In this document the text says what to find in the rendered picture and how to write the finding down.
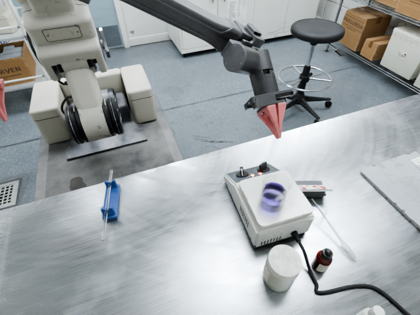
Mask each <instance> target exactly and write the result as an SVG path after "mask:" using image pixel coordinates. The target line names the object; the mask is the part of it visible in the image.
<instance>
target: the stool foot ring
mask: <svg viewBox="0 0 420 315"><path fill-rule="evenodd" d="M292 67H293V68H294V69H295V70H296V71H297V72H298V73H299V74H300V76H299V80H298V81H296V82H294V83H292V84H291V85H288V84H286V83H285V82H283V81H282V80H281V78H280V77H279V74H280V72H281V71H283V70H284V69H287V68H292ZM296 67H304V65H292V66H286V67H284V68H282V69H281V70H280V71H279V72H278V74H277V77H278V79H279V81H280V82H281V83H282V84H284V85H285V86H287V87H289V88H291V89H294V90H297V91H303V92H319V91H323V90H326V89H328V88H330V87H331V85H332V84H333V79H332V77H331V76H330V75H329V74H328V73H327V72H326V71H323V70H322V69H319V68H316V67H312V66H311V68H312V69H316V70H318V71H321V72H322V73H324V74H326V75H327V76H328V77H329V78H330V80H327V79H318V78H313V77H311V76H312V75H313V74H312V73H311V72H310V73H309V76H303V75H302V73H301V72H300V71H299V70H298V69H297V68H296ZM309 80H316V81H326V82H331V83H330V85H329V86H327V87H325V88H323V89H317V90H306V89H299V88H296V87H293V85H295V84H297V83H298V82H302V83H308V82H309Z"/></svg>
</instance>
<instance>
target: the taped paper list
mask: <svg viewBox="0 0 420 315"><path fill-rule="evenodd" d="M246 6H247V0H228V5H227V18H228V19H230V20H231V21H233V22H234V20H236V21H237V22H239V23H241V24H243V25H244V26H245V24H246Z"/></svg>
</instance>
